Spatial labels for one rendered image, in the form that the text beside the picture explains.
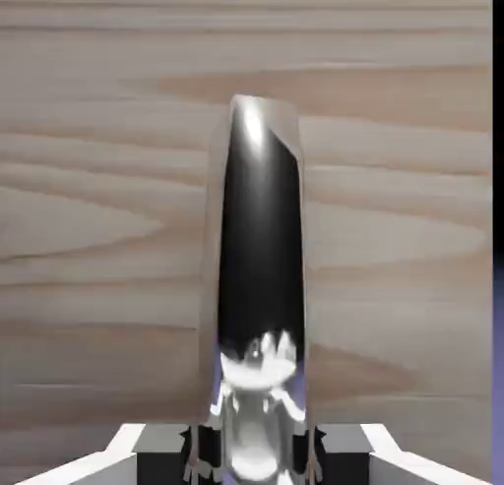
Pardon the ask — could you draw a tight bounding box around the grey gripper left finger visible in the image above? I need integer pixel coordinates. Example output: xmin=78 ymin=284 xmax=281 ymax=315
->
xmin=13 ymin=422 xmax=221 ymax=485

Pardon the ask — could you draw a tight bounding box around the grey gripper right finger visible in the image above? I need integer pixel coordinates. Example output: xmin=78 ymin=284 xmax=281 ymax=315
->
xmin=292 ymin=422 xmax=491 ymax=485

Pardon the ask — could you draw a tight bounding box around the light wood cabinet door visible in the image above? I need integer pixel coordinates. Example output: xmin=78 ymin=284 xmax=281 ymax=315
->
xmin=0 ymin=0 xmax=494 ymax=485

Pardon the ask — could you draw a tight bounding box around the curved shiny metal handle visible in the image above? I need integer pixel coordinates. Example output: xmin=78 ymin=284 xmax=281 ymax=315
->
xmin=196 ymin=93 xmax=316 ymax=485

